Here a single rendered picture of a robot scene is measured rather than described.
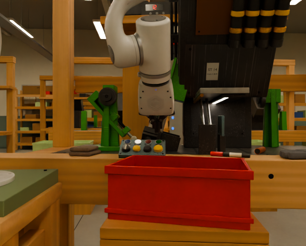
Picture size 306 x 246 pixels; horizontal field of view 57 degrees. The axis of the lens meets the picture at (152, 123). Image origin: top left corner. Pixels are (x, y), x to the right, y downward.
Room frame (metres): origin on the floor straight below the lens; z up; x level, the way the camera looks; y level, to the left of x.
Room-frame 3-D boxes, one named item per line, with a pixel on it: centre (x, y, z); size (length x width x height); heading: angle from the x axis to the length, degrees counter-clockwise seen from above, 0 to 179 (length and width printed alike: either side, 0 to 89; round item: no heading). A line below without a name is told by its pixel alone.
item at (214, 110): (1.37, -0.30, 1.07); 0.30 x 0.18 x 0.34; 86
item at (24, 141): (10.52, 3.46, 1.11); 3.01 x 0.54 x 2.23; 93
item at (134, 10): (1.48, 0.09, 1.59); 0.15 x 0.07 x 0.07; 86
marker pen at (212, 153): (0.95, -0.26, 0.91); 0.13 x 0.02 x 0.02; 63
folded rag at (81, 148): (1.01, 0.24, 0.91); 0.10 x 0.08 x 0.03; 167
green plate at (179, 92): (1.18, -0.10, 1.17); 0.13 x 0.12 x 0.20; 86
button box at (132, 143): (0.95, 0.03, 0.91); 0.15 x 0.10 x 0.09; 86
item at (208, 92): (1.13, -0.25, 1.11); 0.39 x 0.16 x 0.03; 176
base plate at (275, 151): (1.24, -0.18, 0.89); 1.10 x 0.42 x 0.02; 86
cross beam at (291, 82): (1.60, -0.21, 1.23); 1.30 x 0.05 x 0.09; 86
